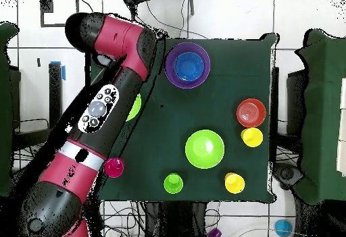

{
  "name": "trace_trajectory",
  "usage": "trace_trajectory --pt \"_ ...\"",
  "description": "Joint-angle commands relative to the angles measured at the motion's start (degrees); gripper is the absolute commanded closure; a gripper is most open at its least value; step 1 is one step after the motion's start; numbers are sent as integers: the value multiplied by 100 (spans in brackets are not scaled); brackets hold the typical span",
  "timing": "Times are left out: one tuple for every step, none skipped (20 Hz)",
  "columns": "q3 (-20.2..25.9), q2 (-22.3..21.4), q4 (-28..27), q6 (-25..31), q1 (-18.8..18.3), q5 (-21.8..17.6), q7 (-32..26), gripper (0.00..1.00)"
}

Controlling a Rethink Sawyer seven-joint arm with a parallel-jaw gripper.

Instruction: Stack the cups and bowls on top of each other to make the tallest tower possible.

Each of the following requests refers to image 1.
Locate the green cup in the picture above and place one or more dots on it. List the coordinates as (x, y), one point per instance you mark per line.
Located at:
(173, 183)

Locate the small dark blue bowl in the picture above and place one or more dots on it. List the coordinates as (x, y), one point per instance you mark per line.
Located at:
(189, 66)

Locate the green cloth side table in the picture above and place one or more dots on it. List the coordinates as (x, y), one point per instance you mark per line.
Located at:
(324, 112)
(5, 112)

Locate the white boxes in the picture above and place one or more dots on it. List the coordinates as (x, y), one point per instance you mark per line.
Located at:
(342, 139)

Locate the black camera stand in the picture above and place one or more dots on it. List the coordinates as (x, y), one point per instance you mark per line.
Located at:
(133, 4)

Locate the dark green table cloth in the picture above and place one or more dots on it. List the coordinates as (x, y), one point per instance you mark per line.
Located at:
(216, 99)

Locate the yellow orange cup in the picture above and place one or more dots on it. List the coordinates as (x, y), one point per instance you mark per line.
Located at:
(234, 183)

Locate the grey square floor frame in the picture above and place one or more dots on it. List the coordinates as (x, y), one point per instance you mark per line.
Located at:
(46, 4)

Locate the purple cup on floor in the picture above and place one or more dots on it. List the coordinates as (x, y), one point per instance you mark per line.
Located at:
(215, 233)

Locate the blue bowl on floor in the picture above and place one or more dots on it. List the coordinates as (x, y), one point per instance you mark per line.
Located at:
(283, 227)

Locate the black bench with blue tape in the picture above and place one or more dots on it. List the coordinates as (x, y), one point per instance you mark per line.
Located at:
(55, 91)

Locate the orange bowl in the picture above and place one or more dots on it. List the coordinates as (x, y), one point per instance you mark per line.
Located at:
(251, 112)

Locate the red cup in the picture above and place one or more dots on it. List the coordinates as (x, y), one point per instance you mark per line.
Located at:
(115, 167)

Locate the green bowl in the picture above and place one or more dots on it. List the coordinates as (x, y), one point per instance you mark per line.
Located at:
(136, 108)
(204, 149)

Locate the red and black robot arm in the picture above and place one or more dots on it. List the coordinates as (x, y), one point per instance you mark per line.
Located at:
(81, 145)

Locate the purple bowl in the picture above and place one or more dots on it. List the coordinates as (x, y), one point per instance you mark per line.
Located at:
(170, 75)

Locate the black office chair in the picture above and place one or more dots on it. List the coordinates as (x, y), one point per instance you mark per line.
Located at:
(286, 175)

